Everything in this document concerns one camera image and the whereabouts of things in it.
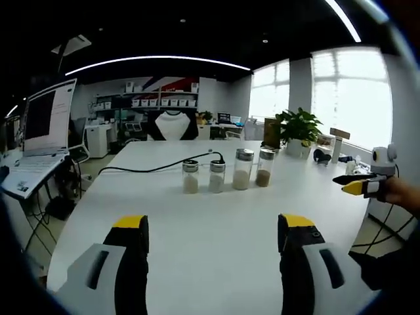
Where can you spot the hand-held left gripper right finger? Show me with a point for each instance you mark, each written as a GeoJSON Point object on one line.
{"type": "Point", "coordinates": [315, 275]}

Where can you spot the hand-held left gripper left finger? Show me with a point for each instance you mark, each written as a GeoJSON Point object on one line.
{"type": "Point", "coordinates": [108, 272]}

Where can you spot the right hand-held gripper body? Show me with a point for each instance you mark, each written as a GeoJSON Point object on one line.
{"type": "Point", "coordinates": [382, 160]}

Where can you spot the tall seasoning bottle brown powder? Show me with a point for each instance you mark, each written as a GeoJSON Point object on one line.
{"type": "Point", "coordinates": [264, 177]}

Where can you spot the tall seasoning bottle white powder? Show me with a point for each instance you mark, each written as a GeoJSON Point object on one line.
{"type": "Point", "coordinates": [242, 178]}

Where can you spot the short seasoning bottle beige powder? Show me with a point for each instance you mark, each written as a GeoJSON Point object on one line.
{"type": "Point", "coordinates": [190, 182]}

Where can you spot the short seasoning bottle white powder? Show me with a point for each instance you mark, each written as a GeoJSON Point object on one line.
{"type": "Point", "coordinates": [216, 182]}

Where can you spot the tall white box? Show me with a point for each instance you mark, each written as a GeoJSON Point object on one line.
{"type": "Point", "coordinates": [336, 147]}

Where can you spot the black headset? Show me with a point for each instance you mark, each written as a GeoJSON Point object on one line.
{"type": "Point", "coordinates": [323, 157]}

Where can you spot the potted green plant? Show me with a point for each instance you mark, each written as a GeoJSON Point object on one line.
{"type": "Point", "coordinates": [300, 131]}

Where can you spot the person's dark clothing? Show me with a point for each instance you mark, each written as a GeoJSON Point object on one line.
{"type": "Point", "coordinates": [390, 269]}

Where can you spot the black box on floor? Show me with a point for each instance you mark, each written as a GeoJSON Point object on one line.
{"type": "Point", "coordinates": [59, 207]}

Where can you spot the brown cardboard box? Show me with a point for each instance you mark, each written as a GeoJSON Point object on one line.
{"type": "Point", "coordinates": [271, 133]}

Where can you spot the white office chair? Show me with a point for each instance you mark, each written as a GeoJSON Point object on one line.
{"type": "Point", "coordinates": [78, 144]}

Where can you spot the white cabinet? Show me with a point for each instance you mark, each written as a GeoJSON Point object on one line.
{"type": "Point", "coordinates": [96, 141]}

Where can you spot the dark computer monitor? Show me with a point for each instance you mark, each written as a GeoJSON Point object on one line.
{"type": "Point", "coordinates": [224, 118]}

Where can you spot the straight ceiling light strip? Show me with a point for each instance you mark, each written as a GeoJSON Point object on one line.
{"type": "Point", "coordinates": [344, 20]}

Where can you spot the chair with white black shirt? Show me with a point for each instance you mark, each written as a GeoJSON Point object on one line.
{"type": "Point", "coordinates": [172, 126]}

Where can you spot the open silver laptop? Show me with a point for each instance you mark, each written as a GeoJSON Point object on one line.
{"type": "Point", "coordinates": [46, 121]}

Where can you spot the shelf with white boxes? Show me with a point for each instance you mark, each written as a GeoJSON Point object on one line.
{"type": "Point", "coordinates": [147, 100]}

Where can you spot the curved ceiling light strip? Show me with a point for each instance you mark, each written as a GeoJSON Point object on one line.
{"type": "Point", "coordinates": [157, 59]}

